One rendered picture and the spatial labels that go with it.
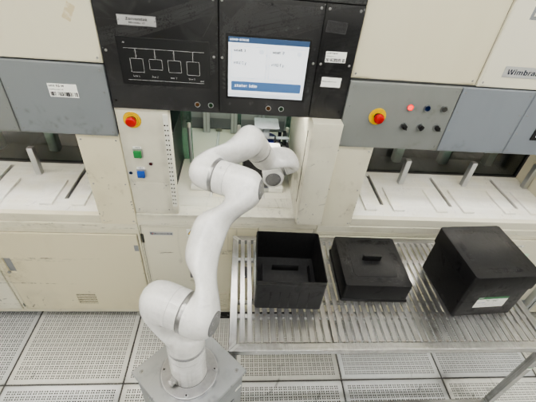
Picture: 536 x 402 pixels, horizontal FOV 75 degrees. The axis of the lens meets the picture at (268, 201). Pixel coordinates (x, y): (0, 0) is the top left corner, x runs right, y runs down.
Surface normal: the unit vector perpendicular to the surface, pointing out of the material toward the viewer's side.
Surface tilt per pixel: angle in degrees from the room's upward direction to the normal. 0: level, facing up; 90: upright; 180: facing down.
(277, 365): 0
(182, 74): 90
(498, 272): 0
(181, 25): 90
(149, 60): 90
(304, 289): 90
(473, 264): 0
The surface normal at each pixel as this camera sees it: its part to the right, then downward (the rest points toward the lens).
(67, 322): 0.08, -0.78
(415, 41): 0.05, 0.62
